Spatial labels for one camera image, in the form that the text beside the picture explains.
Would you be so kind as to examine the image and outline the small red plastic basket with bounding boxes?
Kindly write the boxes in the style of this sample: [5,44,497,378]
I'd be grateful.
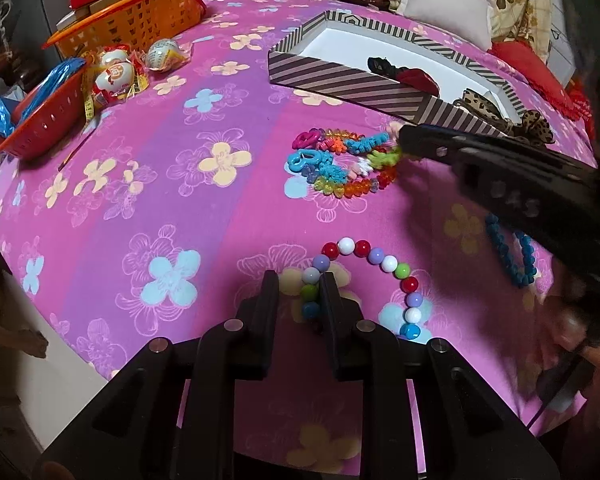
[0,57,93,161]

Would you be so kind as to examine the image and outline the white pillow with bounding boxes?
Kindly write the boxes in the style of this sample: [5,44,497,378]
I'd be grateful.
[400,0,496,46]

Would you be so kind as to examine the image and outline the thin red stick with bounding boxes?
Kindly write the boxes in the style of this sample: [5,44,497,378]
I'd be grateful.
[57,130,98,171]

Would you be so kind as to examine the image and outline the leopard print hair bow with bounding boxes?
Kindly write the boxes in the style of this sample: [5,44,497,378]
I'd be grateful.
[452,87,556,146]

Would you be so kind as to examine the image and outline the black scrunchie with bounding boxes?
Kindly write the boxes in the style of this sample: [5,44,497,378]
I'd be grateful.
[367,55,406,78]

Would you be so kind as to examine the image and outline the foil wrapped toy egg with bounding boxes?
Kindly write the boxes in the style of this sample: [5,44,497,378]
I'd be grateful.
[145,40,186,73]

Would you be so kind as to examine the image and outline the red cushion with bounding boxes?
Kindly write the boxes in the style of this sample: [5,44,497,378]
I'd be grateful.
[490,40,576,111]

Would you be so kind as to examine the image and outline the red hair accessory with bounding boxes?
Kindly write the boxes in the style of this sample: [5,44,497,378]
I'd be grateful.
[397,66,441,95]

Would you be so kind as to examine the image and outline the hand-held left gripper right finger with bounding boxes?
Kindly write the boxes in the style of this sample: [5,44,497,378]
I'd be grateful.
[317,272,561,480]

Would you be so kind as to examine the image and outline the blue bead bracelet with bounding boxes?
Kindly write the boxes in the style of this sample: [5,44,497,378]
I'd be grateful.
[485,212,538,288]

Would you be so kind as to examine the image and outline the rainbow crystal bead bracelet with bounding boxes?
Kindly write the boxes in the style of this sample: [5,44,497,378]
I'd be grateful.
[310,167,398,198]

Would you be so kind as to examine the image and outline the large multicolour bead bracelet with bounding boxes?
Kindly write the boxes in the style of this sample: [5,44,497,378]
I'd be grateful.
[300,237,426,341]

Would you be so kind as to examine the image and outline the blue heart link bracelet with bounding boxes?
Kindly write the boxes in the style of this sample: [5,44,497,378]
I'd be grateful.
[286,147,323,173]

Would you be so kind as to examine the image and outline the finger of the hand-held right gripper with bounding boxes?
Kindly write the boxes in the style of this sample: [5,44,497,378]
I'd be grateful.
[401,124,481,153]
[401,142,458,166]

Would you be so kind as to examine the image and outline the red shopping bag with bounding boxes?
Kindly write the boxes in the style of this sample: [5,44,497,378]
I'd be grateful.
[565,77,598,136]

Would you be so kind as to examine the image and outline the pink white fuzzy hair tie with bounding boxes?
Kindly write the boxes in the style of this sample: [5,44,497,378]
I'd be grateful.
[347,157,381,178]

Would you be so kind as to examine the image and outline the green fuzzy hair tie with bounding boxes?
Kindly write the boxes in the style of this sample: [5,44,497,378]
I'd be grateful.
[367,147,403,171]

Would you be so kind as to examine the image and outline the blue plastic strips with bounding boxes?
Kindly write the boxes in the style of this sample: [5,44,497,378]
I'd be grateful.
[27,57,88,106]

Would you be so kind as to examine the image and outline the white red toy egg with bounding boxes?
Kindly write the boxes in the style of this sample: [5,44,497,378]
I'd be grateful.
[94,62,135,106]
[100,46,131,68]

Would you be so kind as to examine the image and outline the pink floral blanket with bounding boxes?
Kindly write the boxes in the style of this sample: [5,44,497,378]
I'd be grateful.
[0,0,600,476]

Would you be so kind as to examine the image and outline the striped cardboard box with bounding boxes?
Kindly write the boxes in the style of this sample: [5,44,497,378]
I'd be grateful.
[267,10,523,136]

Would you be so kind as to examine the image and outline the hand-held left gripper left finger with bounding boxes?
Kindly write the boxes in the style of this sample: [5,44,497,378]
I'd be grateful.
[32,270,281,480]

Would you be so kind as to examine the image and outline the orange plastic basket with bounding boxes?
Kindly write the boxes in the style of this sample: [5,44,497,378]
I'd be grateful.
[42,0,213,58]

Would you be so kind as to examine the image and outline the blue fuzzy hair tie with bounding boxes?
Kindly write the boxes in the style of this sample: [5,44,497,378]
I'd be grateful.
[345,132,396,156]

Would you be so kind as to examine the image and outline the person's right hand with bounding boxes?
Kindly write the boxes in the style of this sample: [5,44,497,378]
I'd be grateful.
[545,280,600,441]

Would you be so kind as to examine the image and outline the pink heart link bracelet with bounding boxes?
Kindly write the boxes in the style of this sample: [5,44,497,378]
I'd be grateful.
[294,129,323,151]

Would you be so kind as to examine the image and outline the wrapped toy eggs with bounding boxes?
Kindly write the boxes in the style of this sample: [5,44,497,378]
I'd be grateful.
[80,67,151,126]

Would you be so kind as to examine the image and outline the blue plastic bag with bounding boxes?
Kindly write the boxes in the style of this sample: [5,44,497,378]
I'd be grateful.
[0,95,28,138]

